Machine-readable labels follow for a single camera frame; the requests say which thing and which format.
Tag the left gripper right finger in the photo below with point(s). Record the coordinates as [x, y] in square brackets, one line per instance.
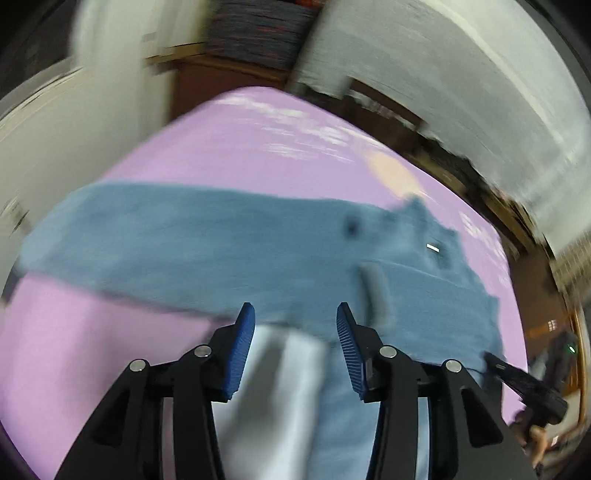
[468, 438]

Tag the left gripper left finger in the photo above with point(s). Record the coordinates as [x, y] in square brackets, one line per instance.
[156, 421]

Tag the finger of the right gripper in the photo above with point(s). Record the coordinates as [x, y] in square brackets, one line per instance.
[544, 404]

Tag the blue fleece jacket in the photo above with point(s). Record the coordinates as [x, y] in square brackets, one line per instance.
[295, 260]

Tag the person's right hand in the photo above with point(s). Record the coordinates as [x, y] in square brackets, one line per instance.
[534, 440]

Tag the purple printed bed sheet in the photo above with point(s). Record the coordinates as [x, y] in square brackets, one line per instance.
[62, 347]

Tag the white lace curtain cover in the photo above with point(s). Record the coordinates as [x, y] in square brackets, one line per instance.
[488, 83]

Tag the brown wooden cabinet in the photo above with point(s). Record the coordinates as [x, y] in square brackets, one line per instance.
[200, 77]

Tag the dark patterned storage boxes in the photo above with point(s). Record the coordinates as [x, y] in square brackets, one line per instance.
[266, 33]

